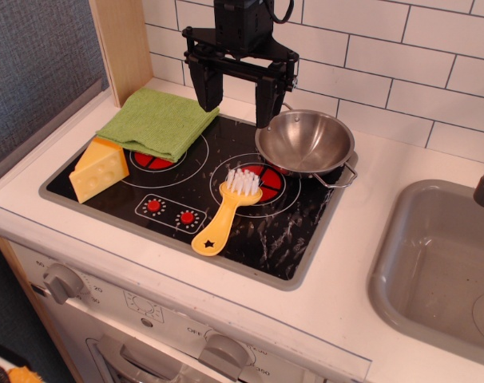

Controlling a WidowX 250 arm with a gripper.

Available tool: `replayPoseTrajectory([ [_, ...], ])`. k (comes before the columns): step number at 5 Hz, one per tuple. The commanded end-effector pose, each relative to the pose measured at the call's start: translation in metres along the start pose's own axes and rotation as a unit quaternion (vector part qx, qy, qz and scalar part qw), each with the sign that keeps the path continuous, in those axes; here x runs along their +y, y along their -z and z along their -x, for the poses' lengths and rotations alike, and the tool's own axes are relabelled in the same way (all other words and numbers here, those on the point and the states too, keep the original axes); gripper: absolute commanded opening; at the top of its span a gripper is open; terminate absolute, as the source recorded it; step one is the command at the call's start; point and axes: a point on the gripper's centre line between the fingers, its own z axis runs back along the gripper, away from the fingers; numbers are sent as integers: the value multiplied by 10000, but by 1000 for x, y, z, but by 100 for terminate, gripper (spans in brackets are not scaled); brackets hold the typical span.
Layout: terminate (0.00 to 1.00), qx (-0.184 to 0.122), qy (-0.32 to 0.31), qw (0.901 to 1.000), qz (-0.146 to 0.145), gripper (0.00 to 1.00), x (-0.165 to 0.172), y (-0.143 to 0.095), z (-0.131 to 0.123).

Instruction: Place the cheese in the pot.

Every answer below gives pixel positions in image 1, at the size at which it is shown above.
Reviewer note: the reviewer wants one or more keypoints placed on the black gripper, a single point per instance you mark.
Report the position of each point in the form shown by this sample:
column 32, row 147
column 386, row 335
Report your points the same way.
column 241, row 45

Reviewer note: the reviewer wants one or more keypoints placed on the yellow toy cheese wedge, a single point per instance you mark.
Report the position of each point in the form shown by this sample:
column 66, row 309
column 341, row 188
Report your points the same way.
column 101, row 165

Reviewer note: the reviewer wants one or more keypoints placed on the silver metal pot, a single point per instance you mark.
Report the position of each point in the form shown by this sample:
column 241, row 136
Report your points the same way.
column 307, row 144

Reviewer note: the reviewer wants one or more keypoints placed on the green folded cloth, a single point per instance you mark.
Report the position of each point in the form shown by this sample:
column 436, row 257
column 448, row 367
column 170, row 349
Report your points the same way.
column 158, row 124

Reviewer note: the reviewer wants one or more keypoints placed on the yellow dish brush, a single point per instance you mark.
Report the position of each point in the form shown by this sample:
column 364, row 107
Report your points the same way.
column 240, row 189

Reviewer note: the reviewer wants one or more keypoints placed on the grey left oven knob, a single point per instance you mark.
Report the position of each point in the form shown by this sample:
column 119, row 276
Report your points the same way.
column 62, row 283

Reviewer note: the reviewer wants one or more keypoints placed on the grey oven knob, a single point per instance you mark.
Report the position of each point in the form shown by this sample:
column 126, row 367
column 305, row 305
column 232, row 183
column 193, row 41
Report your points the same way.
column 62, row 283
column 225, row 356

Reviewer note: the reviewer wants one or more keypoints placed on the grey right oven knob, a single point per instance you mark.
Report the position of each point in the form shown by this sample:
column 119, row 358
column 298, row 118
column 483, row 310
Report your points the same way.
column 225, row 356

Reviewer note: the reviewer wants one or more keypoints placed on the grey sink basin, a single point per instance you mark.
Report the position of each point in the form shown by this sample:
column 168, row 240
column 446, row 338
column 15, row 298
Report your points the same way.
column 428, row 279

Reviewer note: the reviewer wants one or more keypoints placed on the orange object at corner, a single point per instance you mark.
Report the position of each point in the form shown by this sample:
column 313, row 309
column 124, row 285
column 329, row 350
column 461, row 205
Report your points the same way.
column 23, row 375

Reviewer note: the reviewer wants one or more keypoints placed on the wooden side post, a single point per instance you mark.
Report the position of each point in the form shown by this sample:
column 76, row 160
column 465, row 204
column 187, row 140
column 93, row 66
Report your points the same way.
column 121, row 31

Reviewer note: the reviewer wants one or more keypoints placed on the grey oven door handle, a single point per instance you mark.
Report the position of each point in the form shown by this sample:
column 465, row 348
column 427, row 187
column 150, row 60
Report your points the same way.
column 134, row 361

